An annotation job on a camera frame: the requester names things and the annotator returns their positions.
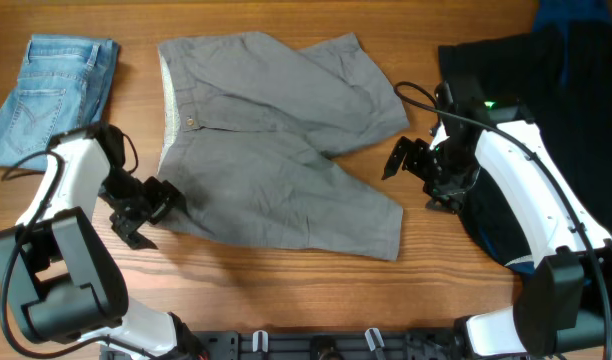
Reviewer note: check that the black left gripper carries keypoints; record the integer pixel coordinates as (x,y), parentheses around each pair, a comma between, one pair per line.
(143,209)

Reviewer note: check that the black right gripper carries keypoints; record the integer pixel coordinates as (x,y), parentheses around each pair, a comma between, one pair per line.
(421,163)

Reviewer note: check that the grey shorts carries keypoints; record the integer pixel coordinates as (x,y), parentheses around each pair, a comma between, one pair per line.
(253,130)

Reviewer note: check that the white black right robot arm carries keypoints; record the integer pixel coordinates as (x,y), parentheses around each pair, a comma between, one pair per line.
(566,305)

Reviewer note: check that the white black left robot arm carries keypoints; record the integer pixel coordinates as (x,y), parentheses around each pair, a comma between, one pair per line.
(58,281)

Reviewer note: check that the folded blue denim jeans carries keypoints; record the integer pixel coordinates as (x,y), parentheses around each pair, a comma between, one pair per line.
(63,84)

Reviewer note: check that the black shirt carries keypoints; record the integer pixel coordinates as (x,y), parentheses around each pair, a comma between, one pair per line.
(566,82)

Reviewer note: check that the blue garment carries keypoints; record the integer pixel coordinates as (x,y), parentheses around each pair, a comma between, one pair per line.
(562,12)

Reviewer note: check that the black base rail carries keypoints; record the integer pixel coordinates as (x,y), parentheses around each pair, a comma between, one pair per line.
(418,344)

